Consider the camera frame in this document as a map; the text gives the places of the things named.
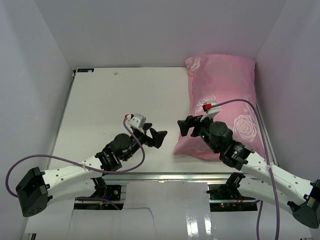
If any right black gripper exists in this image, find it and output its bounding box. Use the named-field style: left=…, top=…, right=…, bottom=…
left=178, top=112, right=220, bottom=154

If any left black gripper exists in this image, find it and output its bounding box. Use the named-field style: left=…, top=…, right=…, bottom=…
left=122, top=123, right=167, bottom=162

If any pink floral pillowcase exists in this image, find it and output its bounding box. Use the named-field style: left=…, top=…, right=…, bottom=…
left=185, top=54, right=266, bottom=157

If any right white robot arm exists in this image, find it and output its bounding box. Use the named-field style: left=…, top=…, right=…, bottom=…
left=177, top=115, right=320, bottom=229

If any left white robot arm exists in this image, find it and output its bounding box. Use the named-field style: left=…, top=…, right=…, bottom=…
left=15, top=123, right=168, bottom=217

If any left blue table label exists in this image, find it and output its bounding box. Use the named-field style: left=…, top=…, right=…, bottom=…
left=76, top=68, right=95, bottom=73

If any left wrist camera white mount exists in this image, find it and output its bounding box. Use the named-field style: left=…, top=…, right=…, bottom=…
left=124, top=113, right=146, bottom=133

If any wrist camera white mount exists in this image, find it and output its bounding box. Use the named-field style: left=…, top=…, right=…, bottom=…
left=124, top=113, right=146, bottom=133
left=200, top=100, right=220, bottom=122

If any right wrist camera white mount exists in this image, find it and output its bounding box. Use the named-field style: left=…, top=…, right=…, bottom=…
left=200, top=100, right=220, bottom=122

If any aluminium table front rail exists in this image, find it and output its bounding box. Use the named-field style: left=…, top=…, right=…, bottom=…
left=102, top=172, right=232, bottom=182

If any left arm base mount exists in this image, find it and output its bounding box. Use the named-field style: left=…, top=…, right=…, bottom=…
left=73, top=177, right=124, bottom=211

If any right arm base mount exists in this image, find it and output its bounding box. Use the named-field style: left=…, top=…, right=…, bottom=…
left=206, top=172, right=259, bottom=213

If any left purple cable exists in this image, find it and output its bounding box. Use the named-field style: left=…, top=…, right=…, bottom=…
left=5, top=116, right=146, bottom=198

